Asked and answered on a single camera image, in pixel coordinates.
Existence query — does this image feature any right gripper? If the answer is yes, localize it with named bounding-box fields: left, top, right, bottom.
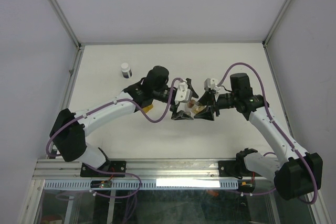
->
left=193, top=90, right=238, bottom=121

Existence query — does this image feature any clear bottle with orange pills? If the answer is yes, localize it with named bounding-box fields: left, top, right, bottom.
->
left=185, top=99, right=205, bottom=116

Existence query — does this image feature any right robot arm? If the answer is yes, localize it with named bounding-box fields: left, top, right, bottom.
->
left=195, top=73, right=323, bottom=200

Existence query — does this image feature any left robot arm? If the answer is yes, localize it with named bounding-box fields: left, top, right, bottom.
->
left=46, top=66, right=198, bottom=176

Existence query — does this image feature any yellow pill box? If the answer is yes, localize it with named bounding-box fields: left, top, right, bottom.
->
left=143, top=104, right=153, bottom=113

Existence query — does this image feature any white cap pill bottle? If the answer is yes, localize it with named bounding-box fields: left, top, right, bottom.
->
left=121, top=62, right=132, bottom=79

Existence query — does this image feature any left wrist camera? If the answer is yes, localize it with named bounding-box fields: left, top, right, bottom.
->
left=174, top=82, right=192, bottom=104

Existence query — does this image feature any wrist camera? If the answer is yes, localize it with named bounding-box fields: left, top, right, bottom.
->
left=174, top=82, right=192, bottom=104
left=204, top=78, right=221, bottom=94

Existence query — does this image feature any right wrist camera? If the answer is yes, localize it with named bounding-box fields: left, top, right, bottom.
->
left=204, top=78, right=221, bottom=94

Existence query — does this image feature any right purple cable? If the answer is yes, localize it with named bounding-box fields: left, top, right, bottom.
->
left=219, top=62, right=318, bottom=205

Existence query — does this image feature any purple cable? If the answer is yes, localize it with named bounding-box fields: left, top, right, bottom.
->
left=46, top=77, right=183, bottom=224
left=219, top=62, right=318, bottom=205

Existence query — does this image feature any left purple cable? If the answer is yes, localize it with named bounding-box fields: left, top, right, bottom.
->
left=46, top=77, right=183, bottom=224

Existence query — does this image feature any white slotted cable duct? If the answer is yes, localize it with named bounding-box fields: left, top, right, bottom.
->
left=44, top=178, right=238, bottom=191

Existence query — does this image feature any right aluminium frame post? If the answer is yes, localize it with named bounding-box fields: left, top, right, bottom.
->
left=262, top=0, right=293, bottom=47

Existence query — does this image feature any aluminium frame post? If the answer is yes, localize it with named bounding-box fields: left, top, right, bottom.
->
left=262, top=0, right=293, bottom=47
left=35, top=0, right=82, bottom=49

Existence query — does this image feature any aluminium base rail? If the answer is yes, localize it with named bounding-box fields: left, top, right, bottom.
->
left=33, top=157, right=318, bottom=184

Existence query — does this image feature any left aluminium frame post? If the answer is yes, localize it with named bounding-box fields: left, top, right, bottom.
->
left=35, top=0, right=82, bottom=49

